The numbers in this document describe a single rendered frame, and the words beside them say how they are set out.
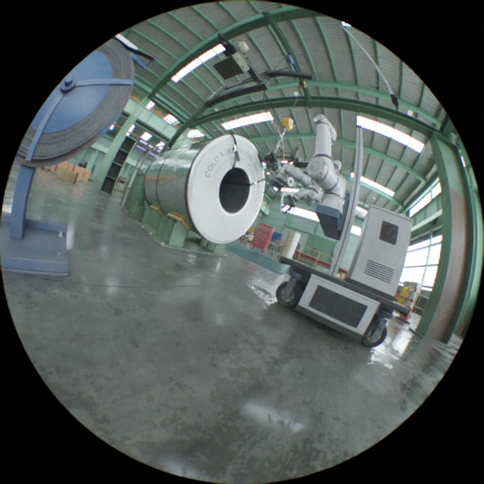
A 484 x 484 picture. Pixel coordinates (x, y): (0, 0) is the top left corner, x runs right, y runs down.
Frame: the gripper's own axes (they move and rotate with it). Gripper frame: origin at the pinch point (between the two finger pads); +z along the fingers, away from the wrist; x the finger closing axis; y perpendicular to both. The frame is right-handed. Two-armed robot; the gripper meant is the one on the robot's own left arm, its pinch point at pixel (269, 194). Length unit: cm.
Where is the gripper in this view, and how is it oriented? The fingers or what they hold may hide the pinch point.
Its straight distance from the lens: 138.5
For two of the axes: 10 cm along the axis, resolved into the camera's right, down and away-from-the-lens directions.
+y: -4.5, -6.3, 6.3
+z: -5.1, 7.7, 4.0
